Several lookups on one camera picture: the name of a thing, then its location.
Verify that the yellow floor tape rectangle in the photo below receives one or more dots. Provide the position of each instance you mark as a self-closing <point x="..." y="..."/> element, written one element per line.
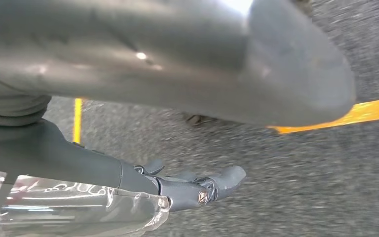
<point x="356" y="113"/>

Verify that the black robot foot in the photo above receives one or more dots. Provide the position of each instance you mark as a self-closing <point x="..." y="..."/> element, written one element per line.
<point x="196" y="120"/>

